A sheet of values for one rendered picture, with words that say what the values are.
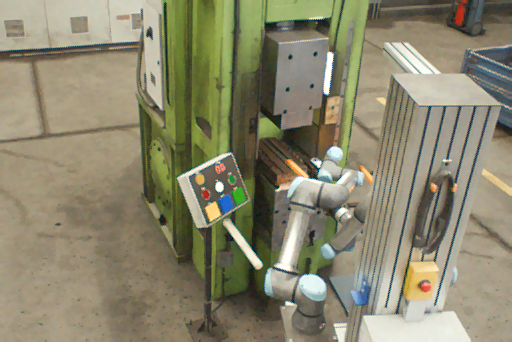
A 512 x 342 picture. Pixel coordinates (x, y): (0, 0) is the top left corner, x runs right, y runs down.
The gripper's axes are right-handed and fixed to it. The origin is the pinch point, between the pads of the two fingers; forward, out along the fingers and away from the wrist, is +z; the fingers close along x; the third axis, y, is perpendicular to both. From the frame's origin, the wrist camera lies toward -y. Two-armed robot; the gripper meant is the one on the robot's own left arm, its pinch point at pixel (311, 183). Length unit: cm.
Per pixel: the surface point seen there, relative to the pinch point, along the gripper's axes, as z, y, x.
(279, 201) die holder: 20.2, -2.4, -12.9
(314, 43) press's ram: -56, -52, 4
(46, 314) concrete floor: 118, -5, -146
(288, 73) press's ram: -43, -45, -10
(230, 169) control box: -7.0, -14.8, -45.7
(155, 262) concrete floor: 129, -25, -68
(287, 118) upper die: -20.4, -31.9, -8.6
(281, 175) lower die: 11.3, -14.2, -9.4
